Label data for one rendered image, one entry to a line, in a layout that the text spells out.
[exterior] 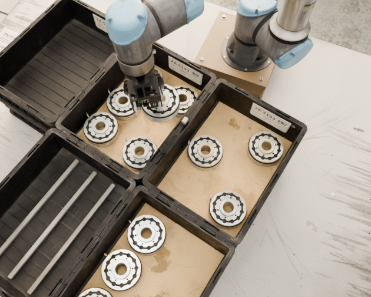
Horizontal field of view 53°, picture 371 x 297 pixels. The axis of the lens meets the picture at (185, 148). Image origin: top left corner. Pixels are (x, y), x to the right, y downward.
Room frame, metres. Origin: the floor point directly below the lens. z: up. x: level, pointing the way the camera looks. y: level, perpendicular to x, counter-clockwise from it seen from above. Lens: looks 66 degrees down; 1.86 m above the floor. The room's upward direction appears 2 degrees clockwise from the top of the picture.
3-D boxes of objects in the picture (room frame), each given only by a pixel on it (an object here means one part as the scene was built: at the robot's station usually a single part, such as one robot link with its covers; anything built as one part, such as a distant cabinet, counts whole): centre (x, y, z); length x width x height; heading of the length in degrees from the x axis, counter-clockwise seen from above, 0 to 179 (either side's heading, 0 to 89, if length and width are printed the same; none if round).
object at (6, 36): (0.82, 0.69, 0.70); 0.33 x 0.23 x 0.01; 158
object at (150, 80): (0.48, 0.10, 1.14); 0.09 x 0.08 x 0.12; 13
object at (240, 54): (0.86, -0.21, 0.85); 0.15 x 0.15 x 0.10
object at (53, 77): (0.72, 0.39, 0.87); 0.40 x 0.30 x 0.11; 148
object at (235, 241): (0.40, -0.11, 0.92); 0.40 x 0.30 x 0.02; 148
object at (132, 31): (0.49, 0.11, 1.30); 0.09 x 0.08 x 0.11; 126
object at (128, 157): (0.43, 0.13, 0.86); 0.10 x 0.10 x 0.01
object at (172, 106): (0.52, 0.07, 1.01); 0.10 x 0.10 x 0.01
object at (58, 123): (0.56, 0.14, 0.92); 0.40 x 0.30 x 0.02; 148
